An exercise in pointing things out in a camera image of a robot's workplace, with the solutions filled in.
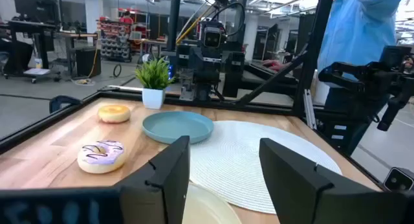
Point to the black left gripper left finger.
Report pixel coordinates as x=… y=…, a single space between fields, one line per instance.
x=161 y=191

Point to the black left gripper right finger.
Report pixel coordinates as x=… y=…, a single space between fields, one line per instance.
x=297 y=191

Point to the chocolate frosted donut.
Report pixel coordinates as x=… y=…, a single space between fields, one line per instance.
x=101 y=157

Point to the yellow-topped cream donut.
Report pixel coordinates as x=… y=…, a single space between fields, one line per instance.
x=114 y=114

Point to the cream round plate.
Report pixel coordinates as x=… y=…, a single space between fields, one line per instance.
x=207 y=208

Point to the green plant in white pot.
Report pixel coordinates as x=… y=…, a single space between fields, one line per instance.
x=153 y=99

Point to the blue round plate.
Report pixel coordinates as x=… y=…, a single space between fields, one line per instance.
x=178 y=127

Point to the white round woven placemat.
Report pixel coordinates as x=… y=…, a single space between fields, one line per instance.
x=233 y=165

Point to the person in red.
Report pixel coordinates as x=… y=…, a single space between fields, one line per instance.
x=126 y=19

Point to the shelf with red bins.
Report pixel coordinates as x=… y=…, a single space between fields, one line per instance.
x=114 y=39

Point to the black box on floor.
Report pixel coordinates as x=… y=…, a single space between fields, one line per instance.
x=87 y=62

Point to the dark blue clamp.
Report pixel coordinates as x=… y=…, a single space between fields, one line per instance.
x=61 y=102

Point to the person in blue shirt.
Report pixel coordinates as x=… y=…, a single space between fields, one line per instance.
x=355 y=33

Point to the black standing desk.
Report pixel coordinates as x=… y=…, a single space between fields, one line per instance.
x=39 y=39

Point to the black monitor on desk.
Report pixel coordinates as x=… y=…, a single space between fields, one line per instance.
x=35 y=5

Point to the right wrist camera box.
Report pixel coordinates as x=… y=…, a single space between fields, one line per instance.
x=212 y=38

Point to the black aluminium table frame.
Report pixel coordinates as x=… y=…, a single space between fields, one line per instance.
x=305 y=72

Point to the small table-level camera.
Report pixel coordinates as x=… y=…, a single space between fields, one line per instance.
x=399 y=180

